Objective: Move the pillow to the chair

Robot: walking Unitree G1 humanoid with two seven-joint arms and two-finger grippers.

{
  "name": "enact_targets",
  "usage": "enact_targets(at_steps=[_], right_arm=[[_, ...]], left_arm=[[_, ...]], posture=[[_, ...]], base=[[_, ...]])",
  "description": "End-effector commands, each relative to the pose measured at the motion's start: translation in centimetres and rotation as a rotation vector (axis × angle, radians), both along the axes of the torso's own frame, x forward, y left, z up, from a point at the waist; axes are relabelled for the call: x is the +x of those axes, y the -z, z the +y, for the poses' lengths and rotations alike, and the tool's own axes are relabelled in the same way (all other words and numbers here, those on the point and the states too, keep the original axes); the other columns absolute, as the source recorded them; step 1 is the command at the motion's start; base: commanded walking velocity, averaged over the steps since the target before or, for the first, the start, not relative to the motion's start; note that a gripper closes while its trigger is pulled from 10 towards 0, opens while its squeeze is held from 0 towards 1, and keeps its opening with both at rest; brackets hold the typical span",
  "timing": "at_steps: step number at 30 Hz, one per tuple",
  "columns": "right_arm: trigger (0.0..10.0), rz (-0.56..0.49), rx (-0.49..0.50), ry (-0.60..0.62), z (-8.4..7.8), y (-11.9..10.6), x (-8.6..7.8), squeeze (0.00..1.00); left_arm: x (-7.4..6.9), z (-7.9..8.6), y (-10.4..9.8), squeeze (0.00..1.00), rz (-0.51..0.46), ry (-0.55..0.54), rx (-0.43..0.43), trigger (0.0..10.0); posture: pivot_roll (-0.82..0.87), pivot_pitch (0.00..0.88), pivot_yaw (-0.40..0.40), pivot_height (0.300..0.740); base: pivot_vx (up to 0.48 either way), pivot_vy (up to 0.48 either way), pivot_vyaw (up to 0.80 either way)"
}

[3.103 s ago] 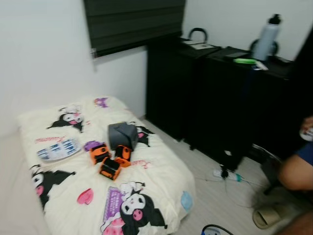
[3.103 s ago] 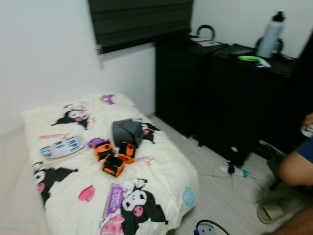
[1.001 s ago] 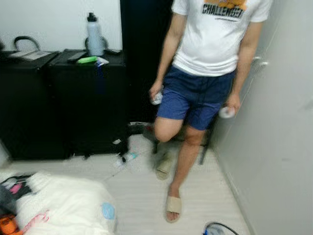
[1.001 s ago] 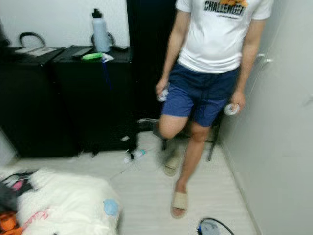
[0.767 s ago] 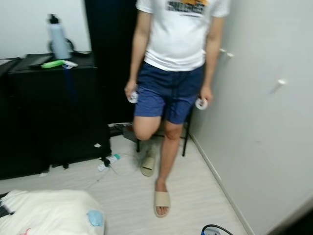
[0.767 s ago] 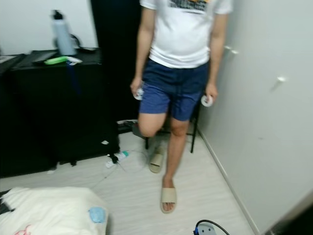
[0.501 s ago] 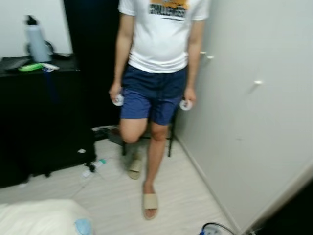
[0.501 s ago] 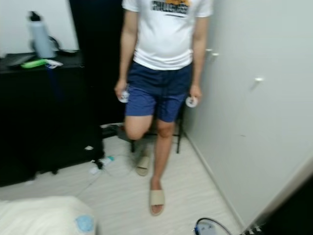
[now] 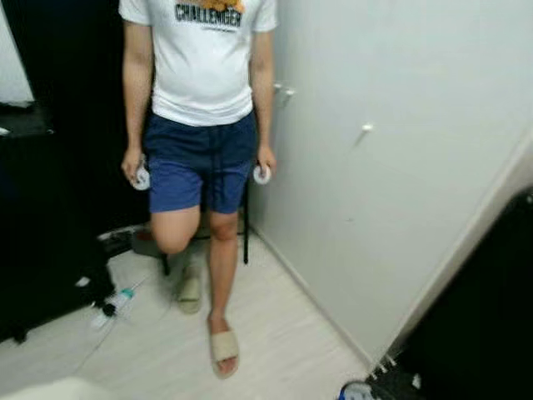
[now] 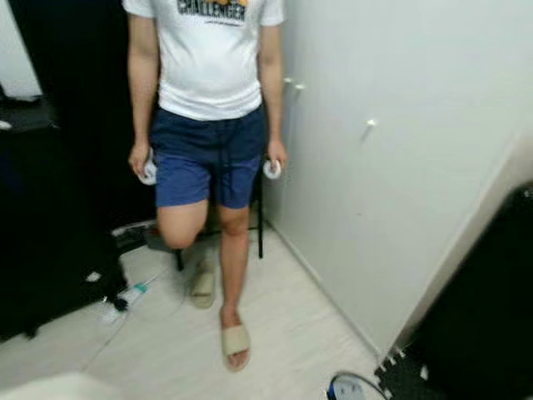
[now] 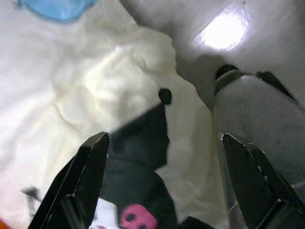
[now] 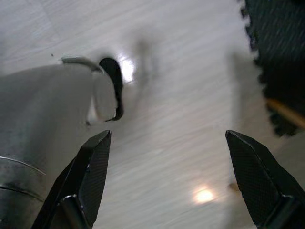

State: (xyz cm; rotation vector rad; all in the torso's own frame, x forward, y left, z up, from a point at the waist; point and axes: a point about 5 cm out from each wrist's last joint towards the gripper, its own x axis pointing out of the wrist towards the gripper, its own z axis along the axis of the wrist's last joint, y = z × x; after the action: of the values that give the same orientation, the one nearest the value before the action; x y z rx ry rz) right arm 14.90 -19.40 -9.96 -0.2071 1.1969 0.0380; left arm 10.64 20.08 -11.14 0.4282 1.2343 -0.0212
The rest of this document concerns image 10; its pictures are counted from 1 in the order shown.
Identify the black cabinet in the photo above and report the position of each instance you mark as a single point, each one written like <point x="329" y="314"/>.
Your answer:
<point x="67" y="208"/>

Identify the plastic bottle blue cap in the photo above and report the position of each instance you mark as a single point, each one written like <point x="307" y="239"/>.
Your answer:
<point x="129" y="298"/>

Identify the cream bedding edge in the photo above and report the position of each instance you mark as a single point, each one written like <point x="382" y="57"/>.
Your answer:
<point x="50" y="389"/>

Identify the beige slipper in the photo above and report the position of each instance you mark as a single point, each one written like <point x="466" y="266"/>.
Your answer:
<point x="235" y="340"/>
<point x="203" y="287"/>

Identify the standing person white shirt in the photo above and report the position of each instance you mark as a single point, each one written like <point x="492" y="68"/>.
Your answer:
<point x="208" y="75"/>

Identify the thin black pole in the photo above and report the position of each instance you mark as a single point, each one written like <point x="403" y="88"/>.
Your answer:
<point x="260" y="221"/>

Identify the small white wardrobe knob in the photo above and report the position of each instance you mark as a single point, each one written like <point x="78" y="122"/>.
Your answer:
<point x="371" y="124"/>
<point x="299" y="87"/>
<point x="288" y="82"/>

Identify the white blue round device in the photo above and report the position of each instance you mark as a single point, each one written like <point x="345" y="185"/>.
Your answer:
<point x="346" y="390"/>

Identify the white wardrobe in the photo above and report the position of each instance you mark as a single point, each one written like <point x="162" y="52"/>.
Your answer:
<point x="408" y="167"/>

